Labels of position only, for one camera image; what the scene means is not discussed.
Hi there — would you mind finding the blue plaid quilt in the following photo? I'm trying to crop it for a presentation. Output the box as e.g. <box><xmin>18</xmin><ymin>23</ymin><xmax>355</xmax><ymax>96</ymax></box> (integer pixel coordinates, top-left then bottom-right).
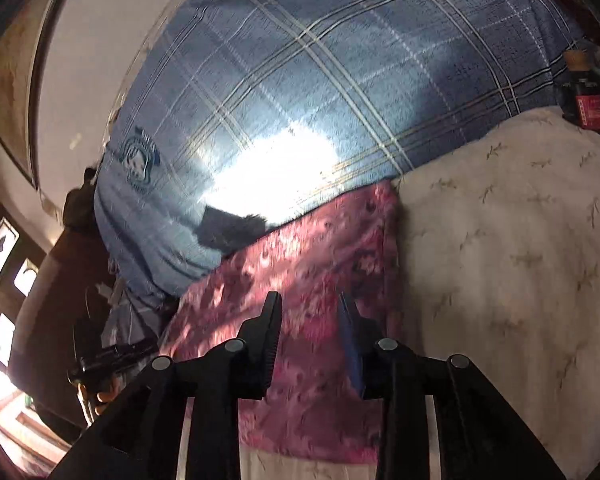
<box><xmin>94</xmin><ymin>0</ymin><xmax>588</xmax><ymax>301</ymax></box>

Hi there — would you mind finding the dark green clothing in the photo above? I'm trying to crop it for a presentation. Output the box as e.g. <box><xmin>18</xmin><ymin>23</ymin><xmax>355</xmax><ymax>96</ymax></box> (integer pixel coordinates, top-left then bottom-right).
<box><xmin>62</xmin><ymin>167</ymin><xmax>106</xmax><ymax>233</ymax></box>

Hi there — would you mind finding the dark cloth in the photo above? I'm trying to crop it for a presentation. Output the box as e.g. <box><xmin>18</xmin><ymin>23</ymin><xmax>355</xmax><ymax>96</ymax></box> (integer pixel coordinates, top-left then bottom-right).
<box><xmin>195</xmin><ymin>205</ymin><xmax>267</xmax><ymax>261</ymax></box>

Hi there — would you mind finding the brown wooden headboard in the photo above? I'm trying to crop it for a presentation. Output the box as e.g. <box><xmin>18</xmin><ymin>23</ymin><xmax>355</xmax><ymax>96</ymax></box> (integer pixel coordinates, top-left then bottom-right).
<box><xmin>10</xmin><ymin>230</ymin><xmax>126</xmax><ymax>426</ymax></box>

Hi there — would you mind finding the white leaf print bedsheet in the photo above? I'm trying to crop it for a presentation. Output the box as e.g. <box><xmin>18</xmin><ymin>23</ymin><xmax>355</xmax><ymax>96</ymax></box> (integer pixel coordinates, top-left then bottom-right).
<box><xmin>177</xmin><ymin>107</ymin><xmax>600</xmax><ymax>480</ymax></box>

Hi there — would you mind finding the pink floral garment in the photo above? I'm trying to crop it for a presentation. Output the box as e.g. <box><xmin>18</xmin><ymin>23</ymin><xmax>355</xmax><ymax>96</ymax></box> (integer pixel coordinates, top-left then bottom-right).
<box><xmin>160</xmin><ymin>180</ymin><xmax>401</xmax><ymax>466</ymax></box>

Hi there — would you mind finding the dark bottle with red label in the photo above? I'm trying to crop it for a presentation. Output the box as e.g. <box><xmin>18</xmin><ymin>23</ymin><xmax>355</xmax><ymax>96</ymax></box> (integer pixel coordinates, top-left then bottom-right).
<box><xmin>560</xmin><ymin>50</ymin><xmax>600</xmax><ymax>133</ymax></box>

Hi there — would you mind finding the dark framed window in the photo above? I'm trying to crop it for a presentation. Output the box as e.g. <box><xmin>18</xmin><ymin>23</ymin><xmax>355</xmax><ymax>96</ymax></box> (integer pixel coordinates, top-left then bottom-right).
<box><xmin>0</xmin><ymin>202</ymin><xmax>46</xmax><ymax>376</ymax></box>

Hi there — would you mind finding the grey blue star pillow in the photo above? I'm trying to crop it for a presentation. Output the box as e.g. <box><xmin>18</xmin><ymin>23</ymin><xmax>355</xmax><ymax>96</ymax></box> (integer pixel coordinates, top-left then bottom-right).
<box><xmin>102</xmin><ymin>280</ymin><xmax>181</xmax><ymax>348</ymax></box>

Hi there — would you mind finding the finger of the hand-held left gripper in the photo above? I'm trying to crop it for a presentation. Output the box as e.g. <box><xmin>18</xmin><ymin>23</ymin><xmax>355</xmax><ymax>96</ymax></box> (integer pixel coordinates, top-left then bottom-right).
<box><xmin>67</xmin><ymin>341</ymin><xmax>160</xmax><ymax>385</ymax></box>

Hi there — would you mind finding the person's left hand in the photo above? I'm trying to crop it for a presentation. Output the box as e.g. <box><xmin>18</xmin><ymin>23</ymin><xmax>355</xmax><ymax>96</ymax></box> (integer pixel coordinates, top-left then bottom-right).
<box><xmin>80</xmin><ymin>377</ymin><xmax>126</xmax><ymax>417</ymax></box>

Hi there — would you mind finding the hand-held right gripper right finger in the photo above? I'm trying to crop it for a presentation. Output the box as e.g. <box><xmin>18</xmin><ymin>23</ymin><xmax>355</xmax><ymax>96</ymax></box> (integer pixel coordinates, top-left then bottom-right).
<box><xmin>337</xmin><ymin>292</ymin><xmax>566</xmax><ymax>480</ymax></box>

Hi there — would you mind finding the framed wall picture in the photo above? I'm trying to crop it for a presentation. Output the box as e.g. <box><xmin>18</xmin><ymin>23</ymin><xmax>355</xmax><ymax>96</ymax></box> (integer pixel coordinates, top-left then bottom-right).
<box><xmin>0</xmin><ymin>0</ymin><xmax>88</xmax><ymax>191</ymax></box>

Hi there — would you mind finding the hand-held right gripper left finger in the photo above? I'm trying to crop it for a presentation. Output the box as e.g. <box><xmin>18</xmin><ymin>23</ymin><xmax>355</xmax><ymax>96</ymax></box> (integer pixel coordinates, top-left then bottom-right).
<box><xmin>50</xmin><ymin>291</ymin><xmax>282</xmax><ymax>480</ymax></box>

